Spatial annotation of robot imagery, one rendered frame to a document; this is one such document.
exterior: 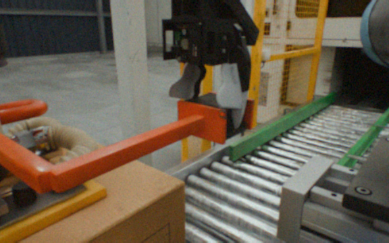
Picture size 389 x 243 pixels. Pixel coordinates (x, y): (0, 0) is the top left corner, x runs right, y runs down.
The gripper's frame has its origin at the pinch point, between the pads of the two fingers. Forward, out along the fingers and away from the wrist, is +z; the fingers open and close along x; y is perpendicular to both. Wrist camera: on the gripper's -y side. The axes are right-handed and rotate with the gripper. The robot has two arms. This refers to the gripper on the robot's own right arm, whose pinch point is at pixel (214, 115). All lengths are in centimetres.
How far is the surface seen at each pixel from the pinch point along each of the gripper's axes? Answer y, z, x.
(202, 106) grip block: 3.7, -2.3, 0.5
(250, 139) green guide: -96, 45, -44
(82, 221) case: 18.3, 13.1, -9.3
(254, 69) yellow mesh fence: -130, 13, -63
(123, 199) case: 11.3, 13.1, -9.0
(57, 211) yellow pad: 20.5, 11.5, -11.7
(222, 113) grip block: 3.8, -2.0, 4.0
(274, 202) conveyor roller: -63, 54, -14
